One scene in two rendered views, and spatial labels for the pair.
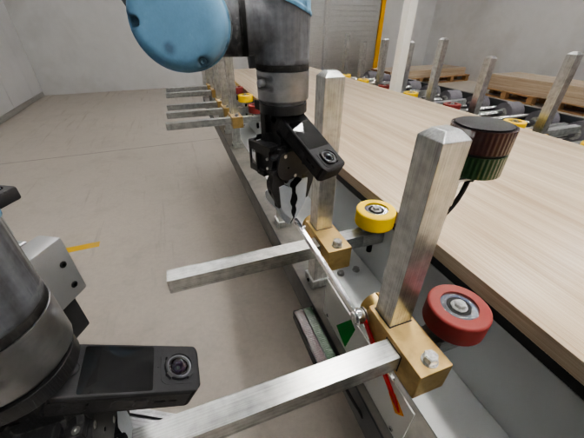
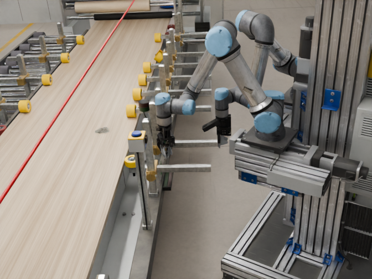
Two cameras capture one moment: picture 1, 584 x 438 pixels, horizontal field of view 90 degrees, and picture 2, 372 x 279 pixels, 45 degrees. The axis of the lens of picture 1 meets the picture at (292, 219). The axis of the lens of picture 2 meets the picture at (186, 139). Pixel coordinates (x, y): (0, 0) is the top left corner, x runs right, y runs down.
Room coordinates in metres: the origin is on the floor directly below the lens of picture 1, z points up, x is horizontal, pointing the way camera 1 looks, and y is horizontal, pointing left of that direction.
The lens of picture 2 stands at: (2.20, 0.92, 2.16)
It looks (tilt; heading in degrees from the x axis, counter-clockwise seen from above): 30 degrees down; 205
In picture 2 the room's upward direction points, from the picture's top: 3 degrees counter-clockwise
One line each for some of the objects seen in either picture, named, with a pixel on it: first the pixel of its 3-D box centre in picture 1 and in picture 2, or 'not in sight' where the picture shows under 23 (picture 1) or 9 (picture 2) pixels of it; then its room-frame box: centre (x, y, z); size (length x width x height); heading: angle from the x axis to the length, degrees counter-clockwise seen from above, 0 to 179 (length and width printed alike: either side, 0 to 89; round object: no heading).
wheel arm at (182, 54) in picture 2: not in sight; (189, 54); (-0.98, -0.46, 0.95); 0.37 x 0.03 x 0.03; 110
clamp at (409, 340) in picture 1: (401, 336); (156, 145); (0.26, -0.16, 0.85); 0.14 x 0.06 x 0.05; 20
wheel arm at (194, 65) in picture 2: not in sight; (179, 65); (-0.72, -0.44, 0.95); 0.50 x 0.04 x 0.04; 110
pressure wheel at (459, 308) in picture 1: (447, 329); not in sight; (0.26, -0.22, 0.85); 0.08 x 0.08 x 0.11
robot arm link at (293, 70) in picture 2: not in sight; (304, 69); (-0.23, 0.57, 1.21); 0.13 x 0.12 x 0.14; 57
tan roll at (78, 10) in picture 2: not in sight; (132, 5); (-1.99, -1.54, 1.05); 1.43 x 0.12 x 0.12; 110
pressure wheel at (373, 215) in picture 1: (372, 229); (133, 166); (0.51, -0.17, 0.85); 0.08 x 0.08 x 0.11
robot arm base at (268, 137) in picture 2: not in sight; (270, 125); (0.26, 0.50, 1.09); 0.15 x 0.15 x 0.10
